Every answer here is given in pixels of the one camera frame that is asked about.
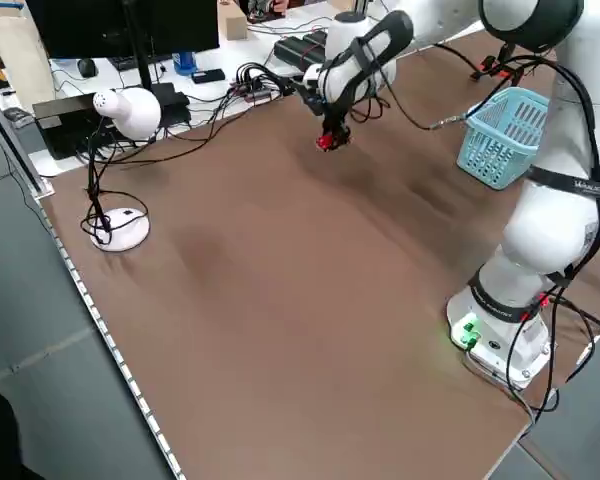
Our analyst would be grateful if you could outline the black keyboard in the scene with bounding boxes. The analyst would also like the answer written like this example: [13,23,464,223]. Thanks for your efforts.
[111,51,175,72]

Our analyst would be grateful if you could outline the black computer monitor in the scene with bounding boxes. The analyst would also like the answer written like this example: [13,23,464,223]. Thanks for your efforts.
[24,0,222,60]

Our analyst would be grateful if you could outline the black power supply box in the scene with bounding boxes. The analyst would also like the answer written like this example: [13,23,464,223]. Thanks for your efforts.
[273,28,332,67]

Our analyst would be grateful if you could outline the small cardboard box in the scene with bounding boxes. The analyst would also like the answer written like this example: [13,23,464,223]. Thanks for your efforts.
[216,1,250,42]

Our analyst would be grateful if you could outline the black open case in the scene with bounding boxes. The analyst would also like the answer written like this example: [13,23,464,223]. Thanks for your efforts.
[31,93,114,162]

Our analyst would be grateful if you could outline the light blue plastic basket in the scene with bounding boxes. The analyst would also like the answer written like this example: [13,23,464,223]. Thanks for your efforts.
[455,86,552,193]

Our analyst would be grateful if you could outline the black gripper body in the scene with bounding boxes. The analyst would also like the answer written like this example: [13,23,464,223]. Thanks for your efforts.
[299,82,354,127]

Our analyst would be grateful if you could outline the black lamp cable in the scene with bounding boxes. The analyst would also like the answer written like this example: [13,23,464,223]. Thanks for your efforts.
[79,74,291,246]

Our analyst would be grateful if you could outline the black monitor stand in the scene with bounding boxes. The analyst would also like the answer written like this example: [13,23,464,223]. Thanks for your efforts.
[121,0,192,126]

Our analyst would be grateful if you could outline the small black flat device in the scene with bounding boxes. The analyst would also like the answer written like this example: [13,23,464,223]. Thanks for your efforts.
[190,69,227,85]

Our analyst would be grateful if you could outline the aluminium frame post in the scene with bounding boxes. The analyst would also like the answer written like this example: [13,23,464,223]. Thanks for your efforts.
[0,78,56,197]

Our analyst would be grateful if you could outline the blue white can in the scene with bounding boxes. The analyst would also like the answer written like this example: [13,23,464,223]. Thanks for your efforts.
[171,49,198,77]

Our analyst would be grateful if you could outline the white desk lamp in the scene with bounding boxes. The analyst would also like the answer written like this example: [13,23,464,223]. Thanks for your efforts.
[81,88,163,252]

